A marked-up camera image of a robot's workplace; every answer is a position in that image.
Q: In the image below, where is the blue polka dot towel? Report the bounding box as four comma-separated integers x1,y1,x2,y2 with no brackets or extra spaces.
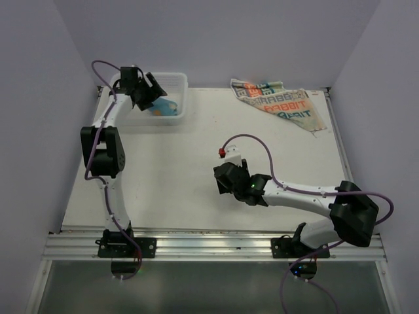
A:
149,98,178,116

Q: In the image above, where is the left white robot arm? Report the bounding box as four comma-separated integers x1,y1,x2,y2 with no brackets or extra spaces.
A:
81,65,167,257

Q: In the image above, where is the white plastic basket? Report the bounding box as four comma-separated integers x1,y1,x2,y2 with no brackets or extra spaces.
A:
122,72,189,127

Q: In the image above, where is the rabbit print towel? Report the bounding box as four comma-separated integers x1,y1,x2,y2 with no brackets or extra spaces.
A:
230,78,327,133

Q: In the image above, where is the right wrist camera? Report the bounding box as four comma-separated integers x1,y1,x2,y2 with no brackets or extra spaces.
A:
219,145,242,167

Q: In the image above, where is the aluminium right side rail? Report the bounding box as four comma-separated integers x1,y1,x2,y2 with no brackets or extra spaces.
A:
323,87,371,235

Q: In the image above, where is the aluminium rail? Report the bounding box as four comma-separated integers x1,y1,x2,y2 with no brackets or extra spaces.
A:
42,228,386,262
323,87,371,235

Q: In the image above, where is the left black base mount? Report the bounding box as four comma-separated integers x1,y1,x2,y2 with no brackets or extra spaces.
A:
95,230,157,258

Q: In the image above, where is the aluminium front rail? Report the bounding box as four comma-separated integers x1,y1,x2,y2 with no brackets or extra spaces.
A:
42,228,386,262

